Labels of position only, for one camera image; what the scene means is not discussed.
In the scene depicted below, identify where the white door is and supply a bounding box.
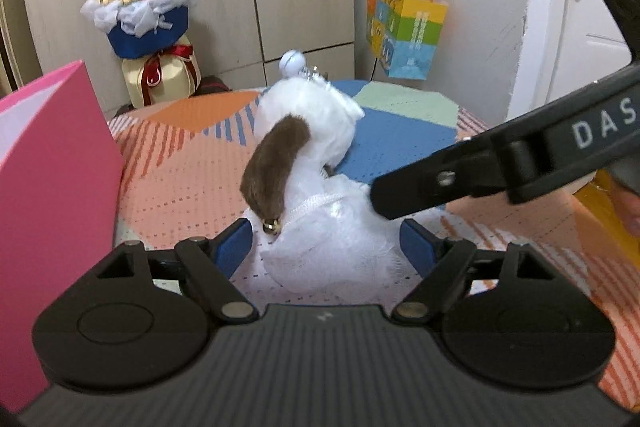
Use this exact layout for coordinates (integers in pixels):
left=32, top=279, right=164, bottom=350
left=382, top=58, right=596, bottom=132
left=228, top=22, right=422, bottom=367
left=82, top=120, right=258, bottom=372
left=507, top=0, right=640, bottom=125

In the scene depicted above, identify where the pink cardboard box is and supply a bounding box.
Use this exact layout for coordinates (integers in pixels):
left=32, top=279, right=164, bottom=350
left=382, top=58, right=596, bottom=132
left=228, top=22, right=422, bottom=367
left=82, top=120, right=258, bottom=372
left=0, top=59, right=126, bottom=413

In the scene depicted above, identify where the flower bouquet blue wrap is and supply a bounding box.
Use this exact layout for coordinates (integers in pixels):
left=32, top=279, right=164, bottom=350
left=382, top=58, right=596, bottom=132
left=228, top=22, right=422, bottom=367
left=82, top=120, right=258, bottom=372
left=80, top=0, right=203, bottom=60

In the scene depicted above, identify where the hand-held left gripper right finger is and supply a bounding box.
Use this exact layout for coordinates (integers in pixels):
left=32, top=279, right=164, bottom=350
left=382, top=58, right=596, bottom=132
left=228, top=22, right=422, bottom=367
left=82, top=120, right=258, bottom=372
left=391, top=217, right=559, bottom=324

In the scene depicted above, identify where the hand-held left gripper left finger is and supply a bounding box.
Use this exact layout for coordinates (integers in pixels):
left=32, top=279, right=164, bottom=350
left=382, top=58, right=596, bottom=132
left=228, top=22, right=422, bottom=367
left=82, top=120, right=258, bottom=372
left=95, top=217, right=259, bottom=324

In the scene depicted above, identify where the cream gift box red ribbon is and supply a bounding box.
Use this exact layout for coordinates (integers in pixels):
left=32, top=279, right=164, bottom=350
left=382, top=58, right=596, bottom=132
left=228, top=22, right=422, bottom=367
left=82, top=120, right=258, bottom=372
left=121, top=34, right=202, bottom=108

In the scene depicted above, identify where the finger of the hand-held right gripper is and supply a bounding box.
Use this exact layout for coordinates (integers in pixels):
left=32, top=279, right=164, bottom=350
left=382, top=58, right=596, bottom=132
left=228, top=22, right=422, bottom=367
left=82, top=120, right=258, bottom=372
left=370, top=133, right=517, bottom=222

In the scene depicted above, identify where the patterned colourful bedspread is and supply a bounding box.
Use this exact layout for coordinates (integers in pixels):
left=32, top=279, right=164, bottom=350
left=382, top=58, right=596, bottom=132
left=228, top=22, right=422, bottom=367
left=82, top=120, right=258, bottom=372
left=107, top=79, right=640, bottom=408

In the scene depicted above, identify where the white plush toy lace dress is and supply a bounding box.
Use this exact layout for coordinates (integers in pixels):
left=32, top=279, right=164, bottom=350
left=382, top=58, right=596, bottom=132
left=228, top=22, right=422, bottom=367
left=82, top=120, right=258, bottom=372
left=240, top=51, right=423, bottom=293

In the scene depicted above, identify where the colourful paper gift bag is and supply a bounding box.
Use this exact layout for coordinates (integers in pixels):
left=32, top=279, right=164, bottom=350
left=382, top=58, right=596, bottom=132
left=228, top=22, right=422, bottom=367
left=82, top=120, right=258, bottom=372
left=366, top=0, right=449, bottom=82

